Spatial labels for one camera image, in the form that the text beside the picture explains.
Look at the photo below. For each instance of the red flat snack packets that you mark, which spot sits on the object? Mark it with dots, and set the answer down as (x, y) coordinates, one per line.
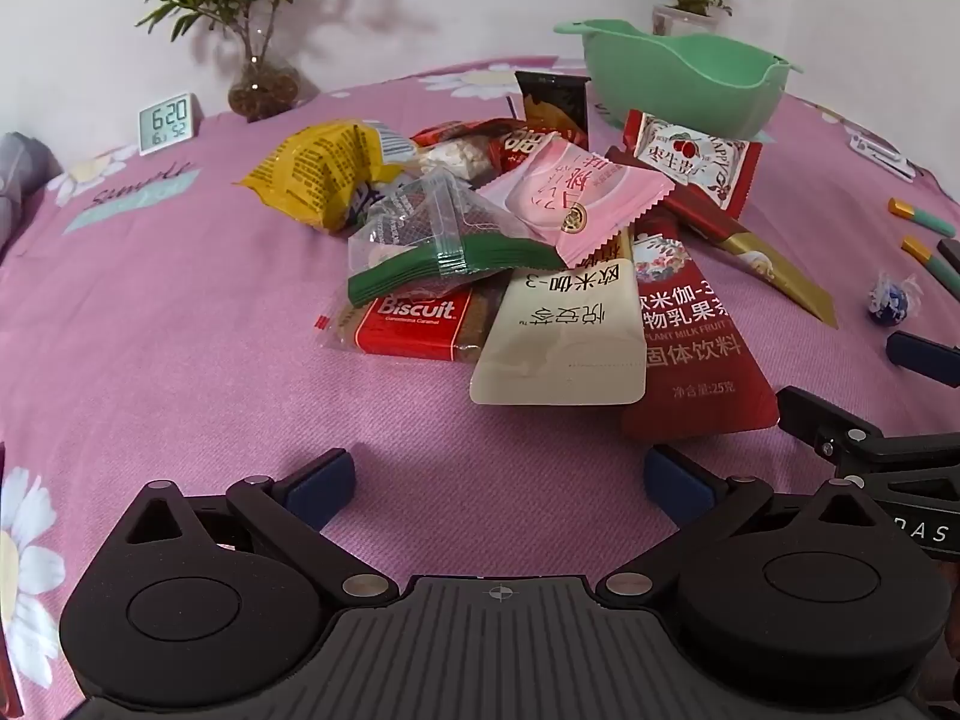
(457, 157)

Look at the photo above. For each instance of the thin dark stick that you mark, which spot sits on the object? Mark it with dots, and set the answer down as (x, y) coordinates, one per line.
(512, 109)

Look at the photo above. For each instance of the red white snack packet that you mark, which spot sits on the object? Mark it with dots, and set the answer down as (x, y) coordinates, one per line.
(697, 157)

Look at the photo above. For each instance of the dark red drink sachet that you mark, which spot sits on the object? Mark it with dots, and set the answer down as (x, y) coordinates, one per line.
(690, 360)

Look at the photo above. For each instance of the dark brown snack packet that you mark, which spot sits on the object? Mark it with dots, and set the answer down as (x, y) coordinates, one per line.
(551, 101)

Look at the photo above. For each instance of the pink floral tablecloth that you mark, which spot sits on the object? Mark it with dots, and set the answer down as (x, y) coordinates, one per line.
(187, 352)

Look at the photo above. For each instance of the grey cloth object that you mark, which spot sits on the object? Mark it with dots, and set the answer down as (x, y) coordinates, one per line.
(19, 172)

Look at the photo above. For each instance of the red brown biscuit packet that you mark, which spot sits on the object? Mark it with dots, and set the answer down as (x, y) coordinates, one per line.
(412, 322)

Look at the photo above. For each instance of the blue foil candy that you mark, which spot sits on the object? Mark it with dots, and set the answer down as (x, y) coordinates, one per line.
(892, 304)

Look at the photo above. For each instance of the leafy plant in glass vase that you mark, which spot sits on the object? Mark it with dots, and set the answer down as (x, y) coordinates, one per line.
(262, 90)

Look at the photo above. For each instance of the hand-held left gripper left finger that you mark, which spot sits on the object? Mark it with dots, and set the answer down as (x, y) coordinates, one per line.
(330, 481)

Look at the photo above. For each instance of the pink snack packet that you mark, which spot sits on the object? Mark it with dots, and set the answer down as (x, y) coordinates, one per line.
(570, 195)

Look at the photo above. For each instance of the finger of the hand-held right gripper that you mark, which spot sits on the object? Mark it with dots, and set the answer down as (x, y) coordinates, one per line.
(802, 409)
(911, 349)

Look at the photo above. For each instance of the green gold pen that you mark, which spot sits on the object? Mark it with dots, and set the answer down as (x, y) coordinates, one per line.
(926, 217)
(930, 259)

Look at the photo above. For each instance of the white digital clock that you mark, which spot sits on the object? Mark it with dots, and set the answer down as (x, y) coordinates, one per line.
(169, 124)

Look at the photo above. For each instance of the clear triangular packet green edge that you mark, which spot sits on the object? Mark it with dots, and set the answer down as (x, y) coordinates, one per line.
(450, 255)

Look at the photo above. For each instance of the small white box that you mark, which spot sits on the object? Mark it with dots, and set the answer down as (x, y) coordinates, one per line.
(881, 156)

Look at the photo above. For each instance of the yellow snack bag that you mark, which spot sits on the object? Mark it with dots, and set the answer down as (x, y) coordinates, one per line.
(307, 172)

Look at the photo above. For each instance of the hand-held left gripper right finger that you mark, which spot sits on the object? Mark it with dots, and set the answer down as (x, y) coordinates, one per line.
(675, 487)

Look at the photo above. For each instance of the green plastic bowl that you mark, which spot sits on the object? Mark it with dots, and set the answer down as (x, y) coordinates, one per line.
(675, 82)

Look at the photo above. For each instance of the dark red gold stick packet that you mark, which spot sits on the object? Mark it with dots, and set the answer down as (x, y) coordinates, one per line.
(750, 240)

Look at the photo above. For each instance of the cream sachet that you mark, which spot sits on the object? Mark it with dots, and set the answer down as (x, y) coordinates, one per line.
(555, 345)

